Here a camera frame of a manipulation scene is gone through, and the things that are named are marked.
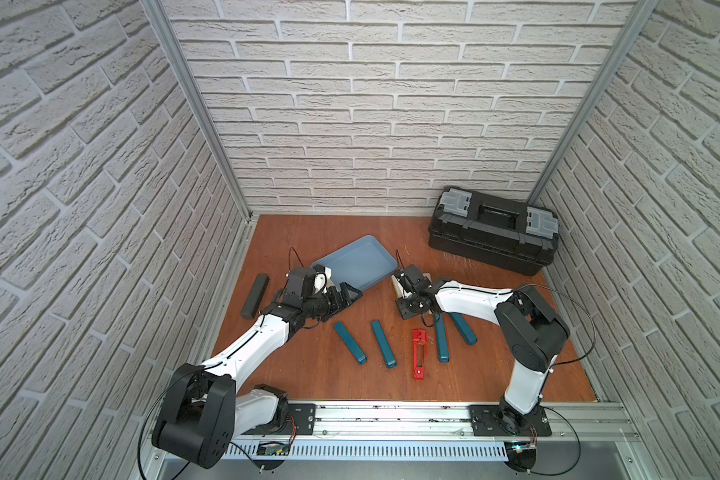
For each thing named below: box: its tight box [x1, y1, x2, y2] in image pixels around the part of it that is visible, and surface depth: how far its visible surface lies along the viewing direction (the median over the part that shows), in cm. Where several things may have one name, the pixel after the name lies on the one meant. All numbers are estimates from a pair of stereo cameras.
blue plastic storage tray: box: [311, 235, 398, 292], surface depth 108 cm
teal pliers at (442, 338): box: [434, 313, 450, 363], surface depth 87 cm
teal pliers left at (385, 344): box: [371, 320, 397, 369], surface depth 87 cm
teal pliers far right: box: [450, 312, 478, 345], surface depth 89 cm
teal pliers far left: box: [334, 322, 368, 365], surface depth 87 cm
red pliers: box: [412, 328, 429, 380], surface depth 87 cm
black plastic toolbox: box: [428, 186, 560, 277], surface depth 97 cm
